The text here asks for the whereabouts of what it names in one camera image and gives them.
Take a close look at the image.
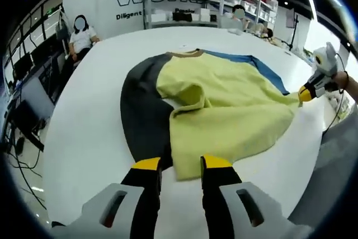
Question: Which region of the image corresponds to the yellow blue grey garment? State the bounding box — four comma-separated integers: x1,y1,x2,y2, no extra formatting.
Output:
120,49,308,181

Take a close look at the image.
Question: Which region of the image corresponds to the beige soft items pile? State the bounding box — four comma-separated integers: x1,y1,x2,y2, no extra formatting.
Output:
268,36,292,50

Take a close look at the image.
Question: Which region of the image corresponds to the dark office desk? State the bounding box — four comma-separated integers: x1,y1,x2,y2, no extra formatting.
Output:
0,76,45,152

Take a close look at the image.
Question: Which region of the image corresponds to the black tripod stand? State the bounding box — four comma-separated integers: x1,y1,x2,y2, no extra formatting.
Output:
289,15,302,52

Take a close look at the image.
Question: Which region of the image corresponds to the metal stand with grey bag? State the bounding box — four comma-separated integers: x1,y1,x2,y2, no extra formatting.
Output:
55,8,70,55

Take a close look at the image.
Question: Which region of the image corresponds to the row of white storage bins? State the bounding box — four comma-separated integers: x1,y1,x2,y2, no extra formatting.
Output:
226,0,277,24

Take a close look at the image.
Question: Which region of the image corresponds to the black computer monitor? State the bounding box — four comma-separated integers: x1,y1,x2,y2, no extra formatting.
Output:
13,53,34,77

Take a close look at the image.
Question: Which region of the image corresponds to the pale board on stand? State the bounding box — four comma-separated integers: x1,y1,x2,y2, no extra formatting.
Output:
285,8,296,29

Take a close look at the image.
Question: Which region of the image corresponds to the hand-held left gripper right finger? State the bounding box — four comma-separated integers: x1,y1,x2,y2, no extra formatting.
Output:
200,153,289,239

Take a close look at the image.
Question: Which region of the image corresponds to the grey chair backrest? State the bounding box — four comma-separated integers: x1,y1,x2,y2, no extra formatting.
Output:
216,15,243,30

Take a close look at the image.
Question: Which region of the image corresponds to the person's right hand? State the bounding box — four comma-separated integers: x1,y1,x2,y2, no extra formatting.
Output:
332,70,350,92

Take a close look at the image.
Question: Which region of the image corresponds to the black bag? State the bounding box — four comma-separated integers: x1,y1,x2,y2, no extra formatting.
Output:
172,12,194,22

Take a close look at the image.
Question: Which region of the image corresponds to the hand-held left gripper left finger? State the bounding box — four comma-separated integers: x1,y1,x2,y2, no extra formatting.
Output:
67,157,162,239

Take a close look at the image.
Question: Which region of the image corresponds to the white box stack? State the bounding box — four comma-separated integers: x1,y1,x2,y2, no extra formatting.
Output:
150,9,174,23
192,8,210,21

